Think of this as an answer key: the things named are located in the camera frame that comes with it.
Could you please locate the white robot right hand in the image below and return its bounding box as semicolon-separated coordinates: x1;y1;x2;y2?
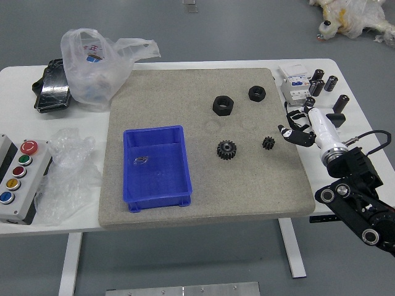
277;105;344;155

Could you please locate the big black gear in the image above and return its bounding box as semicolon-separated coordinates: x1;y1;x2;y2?
215;140;238;160

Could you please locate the blue plastic box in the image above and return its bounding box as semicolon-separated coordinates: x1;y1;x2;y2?
123;125;193;213

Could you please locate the small black hex nut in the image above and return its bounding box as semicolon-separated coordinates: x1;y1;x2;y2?
248;85;267;102

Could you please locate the big black hex nut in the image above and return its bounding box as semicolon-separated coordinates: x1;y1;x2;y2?
212;95;235;117

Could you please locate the grey push-button control box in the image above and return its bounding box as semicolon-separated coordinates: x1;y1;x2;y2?
0;133;52;225

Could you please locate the black plug adapter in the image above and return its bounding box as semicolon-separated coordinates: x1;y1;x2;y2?
326;113;346;128

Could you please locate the white power socket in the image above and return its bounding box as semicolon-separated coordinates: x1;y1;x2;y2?
316;106;344;134

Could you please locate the white circuit breaker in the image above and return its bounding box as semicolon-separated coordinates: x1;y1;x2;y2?
278;64;312;107

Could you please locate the black table control panel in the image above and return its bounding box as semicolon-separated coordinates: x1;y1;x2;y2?
309;215;339;223

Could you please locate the plastic-wrapped bundle on floor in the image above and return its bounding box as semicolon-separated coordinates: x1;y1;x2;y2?
308;0;395;47

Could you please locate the white table leg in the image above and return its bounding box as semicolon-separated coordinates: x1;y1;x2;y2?
57;232;83;296
277;218;307;279

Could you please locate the grey-brown speckled mat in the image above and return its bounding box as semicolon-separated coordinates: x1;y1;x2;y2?
98;67;316;229

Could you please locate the translucent white plastic bag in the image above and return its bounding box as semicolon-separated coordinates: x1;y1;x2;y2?
60;28;162;113

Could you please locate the crumpled clear plastic bag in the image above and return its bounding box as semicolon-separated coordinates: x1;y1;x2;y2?
33;128;103;226

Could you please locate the black film-wrapped device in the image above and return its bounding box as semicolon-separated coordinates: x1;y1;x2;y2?
31;58;73;114

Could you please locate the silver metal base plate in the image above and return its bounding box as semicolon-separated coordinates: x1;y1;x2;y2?
105;281;260;296

